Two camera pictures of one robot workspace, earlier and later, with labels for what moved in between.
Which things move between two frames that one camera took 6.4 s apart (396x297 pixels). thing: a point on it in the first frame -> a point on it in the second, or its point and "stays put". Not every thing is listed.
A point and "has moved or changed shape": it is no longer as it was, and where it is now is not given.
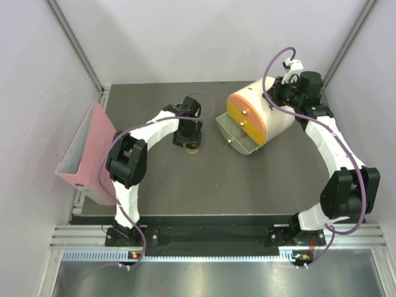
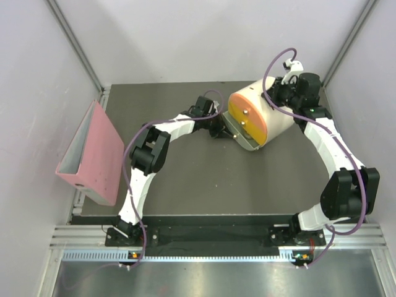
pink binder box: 80,164 stays put
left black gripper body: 190,135 -> 215,126
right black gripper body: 284,96 stays put
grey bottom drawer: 235,138 has moved or changed shape
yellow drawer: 244,120 stays put
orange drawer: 249,109 stays put
